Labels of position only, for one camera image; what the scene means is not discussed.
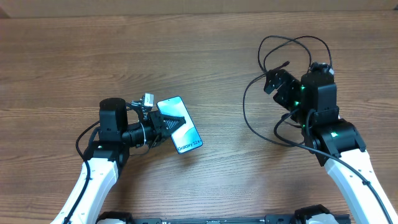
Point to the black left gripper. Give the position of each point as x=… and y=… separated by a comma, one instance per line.
x=160, y=132

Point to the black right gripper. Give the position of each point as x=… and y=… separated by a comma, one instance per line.
x=287, y=86

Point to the blue smartphone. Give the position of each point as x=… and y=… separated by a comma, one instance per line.
x=183, y=131

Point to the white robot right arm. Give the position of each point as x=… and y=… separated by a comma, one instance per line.
x=337, y=144

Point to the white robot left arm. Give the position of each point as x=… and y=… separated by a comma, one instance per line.
x=120, y=127

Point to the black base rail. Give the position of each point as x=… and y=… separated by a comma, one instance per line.
x=312, y=214

